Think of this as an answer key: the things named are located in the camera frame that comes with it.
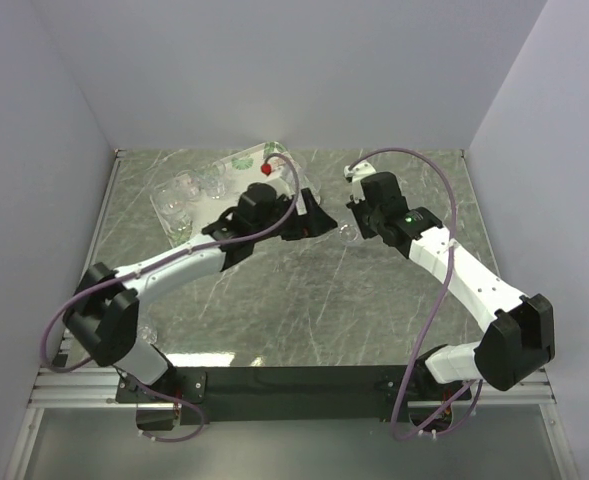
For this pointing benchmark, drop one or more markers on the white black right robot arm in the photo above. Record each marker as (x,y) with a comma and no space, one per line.
(518,330)

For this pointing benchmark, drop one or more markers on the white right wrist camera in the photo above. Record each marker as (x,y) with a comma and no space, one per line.
(353,174)

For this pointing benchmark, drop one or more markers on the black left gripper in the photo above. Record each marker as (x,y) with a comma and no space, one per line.
(313,223)

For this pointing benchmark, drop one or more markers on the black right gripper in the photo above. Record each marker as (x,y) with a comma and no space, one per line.
(356,206)

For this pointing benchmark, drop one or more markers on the grey aluminium frame rail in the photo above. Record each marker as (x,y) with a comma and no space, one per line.
(86,388)

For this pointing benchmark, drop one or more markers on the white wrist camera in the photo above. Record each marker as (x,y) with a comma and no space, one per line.
(353,174)
(279,177)

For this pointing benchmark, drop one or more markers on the clear glass cup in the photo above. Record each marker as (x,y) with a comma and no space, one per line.
(189,185)
(349,234)
(147,333)
(171,204)
(213,180)

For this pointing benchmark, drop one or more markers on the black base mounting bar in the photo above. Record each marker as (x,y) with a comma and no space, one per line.
(288,393)

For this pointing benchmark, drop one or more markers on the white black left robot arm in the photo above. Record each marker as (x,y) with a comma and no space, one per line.
(103,317)

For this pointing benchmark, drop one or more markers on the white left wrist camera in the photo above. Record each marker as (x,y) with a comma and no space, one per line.
(279,177)

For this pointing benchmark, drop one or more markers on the floral leaf print tray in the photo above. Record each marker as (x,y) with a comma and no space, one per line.
(242,169)

